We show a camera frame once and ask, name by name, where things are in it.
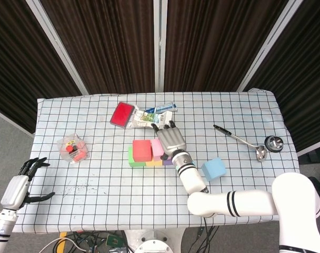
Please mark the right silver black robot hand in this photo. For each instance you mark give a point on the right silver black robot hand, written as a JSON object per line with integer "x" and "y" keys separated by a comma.
{"x": 171, "y": 139}

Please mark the purple foam cube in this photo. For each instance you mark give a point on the purple foam cube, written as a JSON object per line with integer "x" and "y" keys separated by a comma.
{"x": 167, "y": 161}

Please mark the crumpled white snack bag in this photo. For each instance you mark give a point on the crumpled white snack bag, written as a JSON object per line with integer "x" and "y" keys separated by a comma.
{"x": 149, "y": 120}

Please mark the small metal cup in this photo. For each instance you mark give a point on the small metal cup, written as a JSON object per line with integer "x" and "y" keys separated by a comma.
{"x": 273, "y": 143}

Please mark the plastic bag of small items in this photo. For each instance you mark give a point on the plastic bag of small items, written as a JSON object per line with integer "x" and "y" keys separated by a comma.
{"x": 73, "y": 150}

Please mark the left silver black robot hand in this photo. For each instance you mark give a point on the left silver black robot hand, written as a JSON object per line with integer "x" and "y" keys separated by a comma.
{"x": 15, "y": 192}

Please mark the red ink pad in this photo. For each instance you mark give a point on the red ink pad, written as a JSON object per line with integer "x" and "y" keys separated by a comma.
{"x": 121, "y": 114}

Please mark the blue foam cube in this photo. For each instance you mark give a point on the blue foam cube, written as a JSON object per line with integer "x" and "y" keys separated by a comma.
{"x": 214, "y": 170}

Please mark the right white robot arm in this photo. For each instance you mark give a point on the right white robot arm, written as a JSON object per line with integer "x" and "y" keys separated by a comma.
{"x": 228, "y": 200}

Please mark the yellow foam cube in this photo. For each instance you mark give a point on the yellow foam cube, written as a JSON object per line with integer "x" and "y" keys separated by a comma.
{"x": 153, "y": 163}

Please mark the pink foam cube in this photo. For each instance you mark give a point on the pink foam cube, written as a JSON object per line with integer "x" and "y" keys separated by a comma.
{"x": 156, "y": 149}

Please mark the green circuit board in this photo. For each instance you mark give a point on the green circuit board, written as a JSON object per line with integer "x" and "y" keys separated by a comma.
{"x": 113, "y": 239}

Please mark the blue white tube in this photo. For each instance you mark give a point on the blue white tube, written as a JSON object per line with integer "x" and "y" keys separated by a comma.
{"x": 165, "y": 107}

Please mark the dark brown partition panel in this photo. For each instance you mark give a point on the dark brown partition panel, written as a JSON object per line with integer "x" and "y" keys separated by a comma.
{"x": 18, "y": 52}
{"x": 307, "y": 66}
{"x": 102, "y": 39}
{"x": 215, "y": 39}

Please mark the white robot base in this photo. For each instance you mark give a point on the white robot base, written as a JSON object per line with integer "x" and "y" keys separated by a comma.
{"x": 154, "y": 245}

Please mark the green foam cube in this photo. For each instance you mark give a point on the green foam cube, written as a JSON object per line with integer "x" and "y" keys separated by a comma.
{"x": 135, "y": 162}

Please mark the red foam cube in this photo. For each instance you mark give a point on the red foam cube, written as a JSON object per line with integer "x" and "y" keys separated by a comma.
{"x": 141, "y": 150}

